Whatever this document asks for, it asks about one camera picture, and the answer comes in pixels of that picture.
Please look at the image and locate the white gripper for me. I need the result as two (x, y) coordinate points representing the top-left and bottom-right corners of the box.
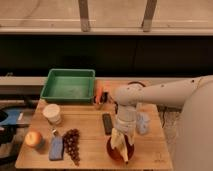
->
(115, 105), (137, 144)

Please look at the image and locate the yellow banana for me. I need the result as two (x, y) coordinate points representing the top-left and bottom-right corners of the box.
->
(110, 128), (129, 163)

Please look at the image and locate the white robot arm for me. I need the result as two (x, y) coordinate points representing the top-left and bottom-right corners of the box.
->
(114, 75), (213, 171)

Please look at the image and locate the red bowl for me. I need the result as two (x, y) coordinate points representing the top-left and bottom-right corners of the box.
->
(106, 137), (134, 163)

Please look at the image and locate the purple bowl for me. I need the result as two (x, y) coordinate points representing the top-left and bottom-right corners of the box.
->
(128, 81), (146, 87)

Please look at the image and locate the blue grey crumpled cloth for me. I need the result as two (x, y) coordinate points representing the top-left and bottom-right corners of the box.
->
(136, 112), (150, 135)

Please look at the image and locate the black rectangular block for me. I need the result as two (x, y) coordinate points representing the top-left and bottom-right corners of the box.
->
(102, 113), (113, 135)

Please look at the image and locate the orange carrot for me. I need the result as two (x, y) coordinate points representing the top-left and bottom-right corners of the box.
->
(95, 86), (103, 104)

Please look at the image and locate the dark grape bunch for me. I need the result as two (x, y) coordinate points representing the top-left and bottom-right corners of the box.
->
(63, 129), (80, 166)

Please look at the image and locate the wooden cutting board table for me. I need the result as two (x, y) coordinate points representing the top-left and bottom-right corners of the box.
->
(14, 78), (173, 171)

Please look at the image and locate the green plastic tray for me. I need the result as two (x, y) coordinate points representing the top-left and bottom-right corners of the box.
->
(40, 69), (95, 103)

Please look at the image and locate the white paper cup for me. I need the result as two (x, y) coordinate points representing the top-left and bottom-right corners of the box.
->
(42, 104), (61, 124)

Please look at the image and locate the blue sponge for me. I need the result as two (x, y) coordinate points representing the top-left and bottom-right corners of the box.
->
(49, 129), (63, 161)

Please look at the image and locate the red yellow apple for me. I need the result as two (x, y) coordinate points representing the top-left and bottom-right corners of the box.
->
(25, 131), (42, 148)

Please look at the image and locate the blue black machine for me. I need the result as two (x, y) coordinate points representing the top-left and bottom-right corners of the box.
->
(0, 106), (33, 146)

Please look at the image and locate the black handled knife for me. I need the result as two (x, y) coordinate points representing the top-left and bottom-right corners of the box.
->
(109, 95), (118, 115)

